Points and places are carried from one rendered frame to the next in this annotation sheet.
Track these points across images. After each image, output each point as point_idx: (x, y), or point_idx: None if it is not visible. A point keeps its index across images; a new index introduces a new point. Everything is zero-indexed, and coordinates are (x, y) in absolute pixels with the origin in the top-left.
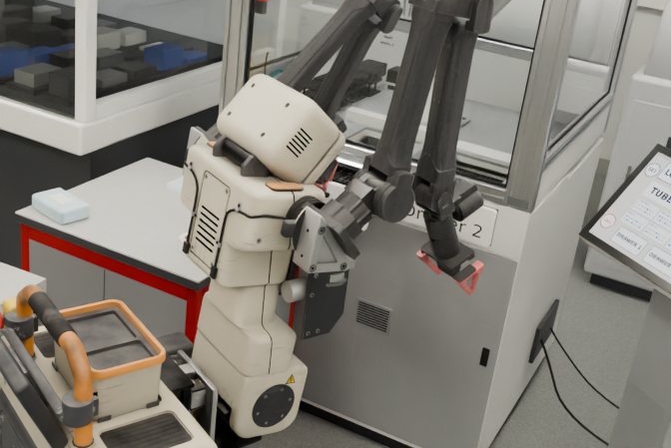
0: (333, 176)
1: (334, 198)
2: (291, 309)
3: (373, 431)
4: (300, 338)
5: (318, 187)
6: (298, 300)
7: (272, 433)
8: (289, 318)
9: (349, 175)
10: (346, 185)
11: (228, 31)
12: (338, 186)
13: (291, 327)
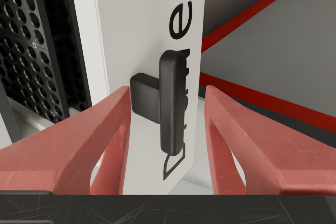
0: (112, 109)
1: (148, 28)
2: (250, 16)
3: None
4: None
5: (228, 150)
6: (225, 15)
7: None
8: (257, 13)
9: (4, 28)
10: (46, 15)
11: None
12: (99, 32)
13: (257, 6)
